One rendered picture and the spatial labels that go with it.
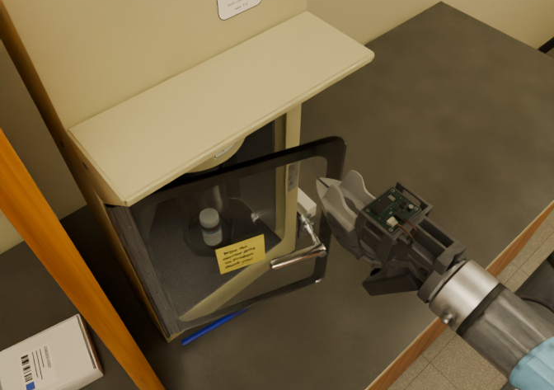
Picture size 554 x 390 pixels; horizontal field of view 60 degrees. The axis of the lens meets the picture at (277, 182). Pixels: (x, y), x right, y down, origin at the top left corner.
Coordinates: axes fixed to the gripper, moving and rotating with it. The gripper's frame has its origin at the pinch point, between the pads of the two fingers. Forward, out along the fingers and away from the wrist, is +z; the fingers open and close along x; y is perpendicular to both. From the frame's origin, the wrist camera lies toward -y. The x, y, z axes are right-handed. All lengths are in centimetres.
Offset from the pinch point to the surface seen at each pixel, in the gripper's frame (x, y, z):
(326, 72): 0.6, 19.9, 1.2
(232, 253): 12.5, -11.2, 5.8
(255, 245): 9.0, -11.0, 4.6
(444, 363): -55, -131, -23
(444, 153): -53, -37, 7
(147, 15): 14.6, 27.5, 11.6
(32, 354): 45, -33, 24
